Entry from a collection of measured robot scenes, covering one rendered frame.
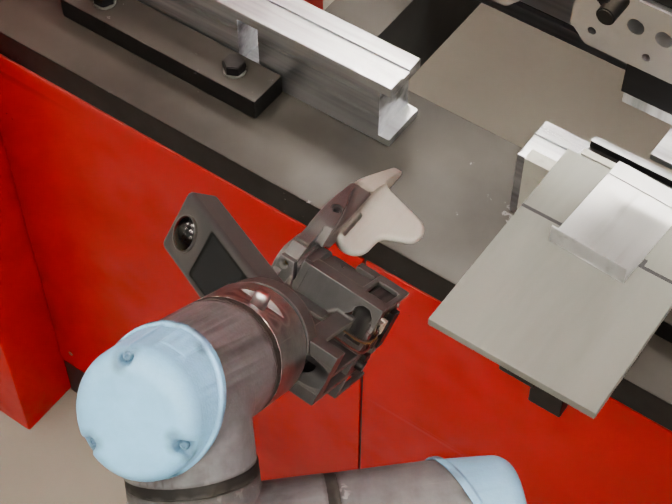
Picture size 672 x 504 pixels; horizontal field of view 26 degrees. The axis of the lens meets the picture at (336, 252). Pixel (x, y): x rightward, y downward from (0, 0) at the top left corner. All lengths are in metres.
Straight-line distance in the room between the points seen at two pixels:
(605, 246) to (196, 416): 0.76
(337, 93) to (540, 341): 0.44
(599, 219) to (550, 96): 1.51
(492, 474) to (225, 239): 0.24
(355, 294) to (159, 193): 0.93
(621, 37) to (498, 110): 1.59
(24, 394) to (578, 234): 1.23
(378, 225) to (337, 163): 0.67
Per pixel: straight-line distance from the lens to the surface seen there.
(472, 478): 0.82
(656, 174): 1.52
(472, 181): 1.65
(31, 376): 2.42
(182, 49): 1.75
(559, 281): 1.41
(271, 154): 1.67
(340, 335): 0.93
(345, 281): 0.93
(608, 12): 1.28
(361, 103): 1.65
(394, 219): 1.00
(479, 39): 3.06
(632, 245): 1.45
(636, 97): 1.44
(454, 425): 1.78
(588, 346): 1.37
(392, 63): 1.64
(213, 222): 0.95
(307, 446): 2.08
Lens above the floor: 2.13
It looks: 53 degrees down
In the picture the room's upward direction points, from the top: straight up
